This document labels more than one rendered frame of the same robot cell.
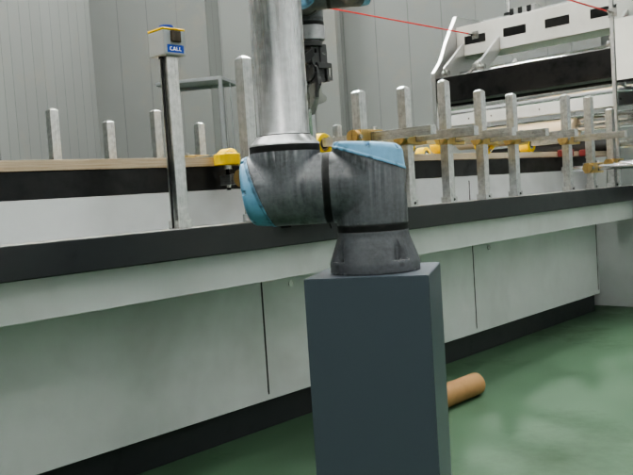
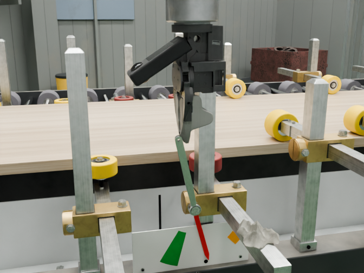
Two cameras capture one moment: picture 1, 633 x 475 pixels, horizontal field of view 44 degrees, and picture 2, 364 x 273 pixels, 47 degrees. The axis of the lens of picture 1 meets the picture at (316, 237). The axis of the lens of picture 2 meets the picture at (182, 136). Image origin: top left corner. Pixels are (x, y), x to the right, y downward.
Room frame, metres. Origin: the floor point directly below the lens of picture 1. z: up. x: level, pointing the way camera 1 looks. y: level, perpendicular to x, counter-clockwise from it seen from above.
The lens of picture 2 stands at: (1.70, -0.41, 1.23)
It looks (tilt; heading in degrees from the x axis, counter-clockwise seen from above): 16 degrees down; 32
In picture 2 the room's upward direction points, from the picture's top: straight up
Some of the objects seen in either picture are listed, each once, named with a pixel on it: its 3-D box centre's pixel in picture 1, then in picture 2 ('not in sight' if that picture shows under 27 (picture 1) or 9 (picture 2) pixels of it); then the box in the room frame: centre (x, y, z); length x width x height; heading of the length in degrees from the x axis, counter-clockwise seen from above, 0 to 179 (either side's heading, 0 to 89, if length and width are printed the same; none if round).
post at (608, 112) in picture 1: (611, 155); not in sight; (4.06, -1.56, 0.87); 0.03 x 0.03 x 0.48; 46
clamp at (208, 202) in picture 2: not in sight; (213, 199); (2.45, -0.01, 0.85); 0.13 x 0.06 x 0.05; 136
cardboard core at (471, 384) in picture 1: (452, 392); not in sight; (2.70, -0.44, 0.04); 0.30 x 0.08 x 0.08; 136
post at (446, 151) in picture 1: (446, 143); not in sight; (2.98, -0.52, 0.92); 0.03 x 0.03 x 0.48; 46
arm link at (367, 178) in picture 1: (365, 182); not in sight; (1.64, -0.11, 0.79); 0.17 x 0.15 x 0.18; 84
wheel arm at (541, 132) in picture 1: (490, 137); not in sight; (3.17, -0.73, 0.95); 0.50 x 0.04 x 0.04; 46
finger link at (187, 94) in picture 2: (314, 82); (186, 95); (2.32, -0.02, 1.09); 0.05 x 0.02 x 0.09; 46
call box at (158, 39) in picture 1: (167, 44); not in sight; (2.07, 0.36, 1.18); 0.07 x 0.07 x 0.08; 46
